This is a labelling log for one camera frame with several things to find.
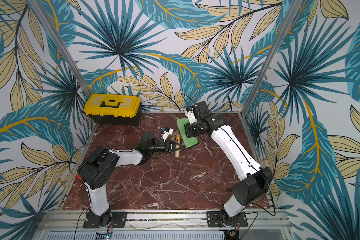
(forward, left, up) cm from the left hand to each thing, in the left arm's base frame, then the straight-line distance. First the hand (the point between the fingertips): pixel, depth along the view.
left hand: (182, 149), depth 81 cm
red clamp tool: (-23, +36, +19) cm, 47 cm away
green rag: (0, -3, +7) cm, 8 cm away
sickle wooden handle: (+1, +3, +1) cm, 4 cm away
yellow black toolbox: (+29, +42, +1) cm, 51 cm away
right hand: (+6, -2, +9) cm, 11 cm away
